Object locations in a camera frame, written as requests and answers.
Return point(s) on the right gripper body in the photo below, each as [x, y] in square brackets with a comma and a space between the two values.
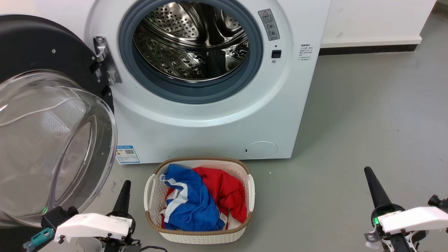
[413, 218]

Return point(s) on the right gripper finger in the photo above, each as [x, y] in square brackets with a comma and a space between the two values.
[376, 189]

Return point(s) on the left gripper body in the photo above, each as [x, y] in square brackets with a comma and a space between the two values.
[94, 225]

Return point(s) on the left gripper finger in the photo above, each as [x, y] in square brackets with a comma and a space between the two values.
[122, 199]

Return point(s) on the glass washer door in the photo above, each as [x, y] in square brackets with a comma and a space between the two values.
[35, 42]

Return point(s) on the white front-load washing machine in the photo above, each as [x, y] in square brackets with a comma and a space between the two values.
[210, 133]

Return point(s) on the silver door hinge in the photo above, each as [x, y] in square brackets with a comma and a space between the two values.
[105, 59]

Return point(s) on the black door latch slot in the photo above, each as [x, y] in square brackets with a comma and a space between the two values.
[276, 54]

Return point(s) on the steel washing machine drum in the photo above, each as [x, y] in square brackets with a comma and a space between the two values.
[189, 42]

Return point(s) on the blue energy label sticker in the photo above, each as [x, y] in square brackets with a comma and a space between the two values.
[127, 154]

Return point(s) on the blue and white garment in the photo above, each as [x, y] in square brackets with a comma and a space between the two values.
[196, 206]

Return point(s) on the white woven laundry basket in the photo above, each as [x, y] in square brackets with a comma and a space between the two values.
[203, 238]

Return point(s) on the red garment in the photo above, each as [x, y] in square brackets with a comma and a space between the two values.
[224, 192]

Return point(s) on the round white filter cover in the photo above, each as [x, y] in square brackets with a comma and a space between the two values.
[260, 149]

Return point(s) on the grey warning sticker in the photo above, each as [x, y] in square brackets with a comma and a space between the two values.
[268, 24]

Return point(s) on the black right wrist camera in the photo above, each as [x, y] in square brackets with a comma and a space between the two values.
[437, 202]

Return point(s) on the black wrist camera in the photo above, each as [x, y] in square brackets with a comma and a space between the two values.
[437, 202]
[57, 217]

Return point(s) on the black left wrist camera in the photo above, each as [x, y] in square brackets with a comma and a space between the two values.
[57, 217]

